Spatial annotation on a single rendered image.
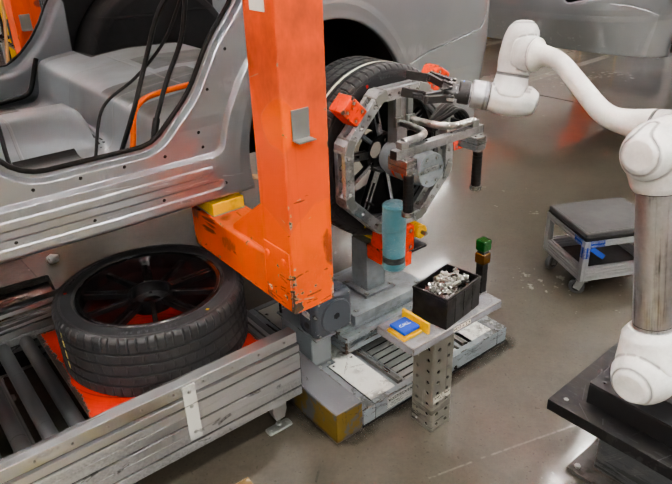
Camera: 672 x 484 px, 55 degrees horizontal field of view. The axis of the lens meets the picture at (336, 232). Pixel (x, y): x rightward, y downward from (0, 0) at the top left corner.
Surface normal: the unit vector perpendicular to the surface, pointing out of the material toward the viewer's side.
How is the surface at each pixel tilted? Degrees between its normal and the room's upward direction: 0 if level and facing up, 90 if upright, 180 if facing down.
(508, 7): 92
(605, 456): 90
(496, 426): 0
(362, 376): 0
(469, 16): 90
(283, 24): 90
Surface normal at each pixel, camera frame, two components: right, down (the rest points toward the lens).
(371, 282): 0.62, 0.33
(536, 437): -0.03, -0.89
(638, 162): -0.77, 0.17
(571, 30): -0.55, 0.62
